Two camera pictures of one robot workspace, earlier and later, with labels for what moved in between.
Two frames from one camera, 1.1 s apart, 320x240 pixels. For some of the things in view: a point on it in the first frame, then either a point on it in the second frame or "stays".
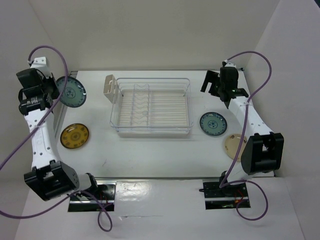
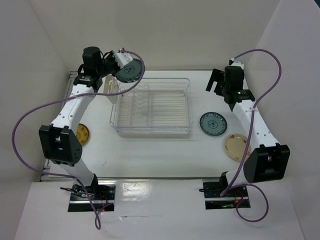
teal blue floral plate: x=75 y=94 -> x=131 y=72
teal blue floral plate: x=213 y=124 stays
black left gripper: x=51 y=79 -> x=112 y=56
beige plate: x=232 y=143 stays
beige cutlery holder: x=110 y=88 stays
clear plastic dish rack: x=152 y=105 stays
